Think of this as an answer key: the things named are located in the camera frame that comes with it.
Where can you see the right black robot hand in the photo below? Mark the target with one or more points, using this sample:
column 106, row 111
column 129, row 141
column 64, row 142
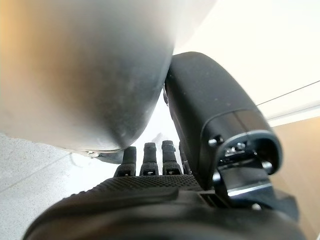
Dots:
column 212, row 100

